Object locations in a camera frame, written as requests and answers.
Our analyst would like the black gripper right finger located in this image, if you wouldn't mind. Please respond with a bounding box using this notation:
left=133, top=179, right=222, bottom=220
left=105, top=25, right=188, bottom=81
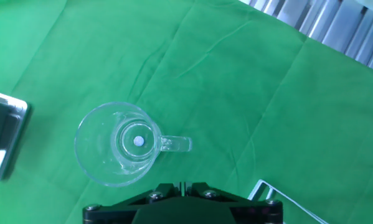
left=182, top=182, right=284, bottom=224

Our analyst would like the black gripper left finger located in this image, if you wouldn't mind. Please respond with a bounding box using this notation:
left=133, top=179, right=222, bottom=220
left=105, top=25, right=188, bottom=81
left=82, top=182, right=184, bottom=224

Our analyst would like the clear glass cup with handle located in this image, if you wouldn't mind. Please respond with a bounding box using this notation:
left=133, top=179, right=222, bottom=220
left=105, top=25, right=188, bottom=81
left=73, top=101, right=193, bottom=188

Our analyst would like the clear acrylic drying rack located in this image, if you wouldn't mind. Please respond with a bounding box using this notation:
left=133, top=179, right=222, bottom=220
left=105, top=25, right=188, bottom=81
left=247, top=179, right=330, bottom=224

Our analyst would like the green cloth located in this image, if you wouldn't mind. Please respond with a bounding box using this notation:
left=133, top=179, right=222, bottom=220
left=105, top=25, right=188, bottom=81
left=0, top=0, right=373, bottom=224

